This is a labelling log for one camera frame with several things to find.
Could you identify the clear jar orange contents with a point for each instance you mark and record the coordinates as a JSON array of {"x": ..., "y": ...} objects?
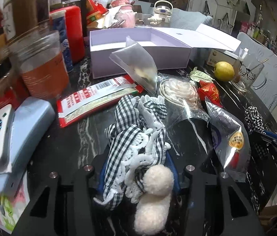
[{"x": 39, "y": 60}]

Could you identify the yellow lemon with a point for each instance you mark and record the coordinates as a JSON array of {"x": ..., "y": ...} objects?
[{"x": 224, "y": 71}]

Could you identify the lavender gift box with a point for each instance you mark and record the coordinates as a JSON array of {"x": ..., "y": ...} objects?
[{"x": 171, "y": 48}]

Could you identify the red candy packet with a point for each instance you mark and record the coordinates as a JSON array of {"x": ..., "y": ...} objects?
[{"x": 209, "y": 90}]

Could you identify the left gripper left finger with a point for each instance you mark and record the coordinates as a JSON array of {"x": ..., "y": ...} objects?
[{"x": 61, "y": 209}]

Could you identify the clear bag with snack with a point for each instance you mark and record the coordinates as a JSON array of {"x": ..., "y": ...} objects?
[{"x": 138, "y": 64}]

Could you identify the red plastic container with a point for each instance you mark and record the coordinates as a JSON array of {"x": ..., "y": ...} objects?
[{"x": 73, "y": 21}]

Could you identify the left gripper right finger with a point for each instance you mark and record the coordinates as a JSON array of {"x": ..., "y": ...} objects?
[{"x": 210, "y": 204}]

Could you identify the green snack packet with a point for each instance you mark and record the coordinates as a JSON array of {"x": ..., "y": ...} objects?
[{"x": 197, "y": 75}]

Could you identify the checkered cloth with pompoms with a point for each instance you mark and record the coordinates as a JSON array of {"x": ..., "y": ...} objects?
[{"x": 135, "y": 167}]

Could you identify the red white packet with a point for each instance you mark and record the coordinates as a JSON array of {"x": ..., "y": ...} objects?
[{"x": 94, "y": 98}]

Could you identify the black white checkered scrunchie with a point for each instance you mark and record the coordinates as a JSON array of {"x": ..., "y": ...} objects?
[{"x": 253, "y": 120}]

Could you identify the grey leaf chair cushion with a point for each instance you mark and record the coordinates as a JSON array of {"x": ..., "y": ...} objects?
[{"x": 266, "y": 84}]

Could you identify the brown spice jar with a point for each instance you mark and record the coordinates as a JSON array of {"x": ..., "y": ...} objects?
[{"x": 20, "y": 18}]

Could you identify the clear bag with pink yarn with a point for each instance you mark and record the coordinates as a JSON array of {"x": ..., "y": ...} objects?
[{"x": 181, "y": 99}]

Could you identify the glass mug with spoon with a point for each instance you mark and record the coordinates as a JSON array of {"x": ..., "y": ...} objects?
[{"x": 246, "y": 68}]

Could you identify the silver foil snack bag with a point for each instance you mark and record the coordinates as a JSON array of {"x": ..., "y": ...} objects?
[{"x": 230, "y": 141}]

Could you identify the white cartoon kettle bottle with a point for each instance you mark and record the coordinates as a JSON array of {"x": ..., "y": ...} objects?
[{"x": 162, "y": 13}]

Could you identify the light blue case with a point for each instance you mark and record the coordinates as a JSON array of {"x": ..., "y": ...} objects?
[{"x": 31, "y": 120}]

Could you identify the blue white tube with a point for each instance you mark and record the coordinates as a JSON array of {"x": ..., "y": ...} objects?
[{"x": 59, "y": 24}]

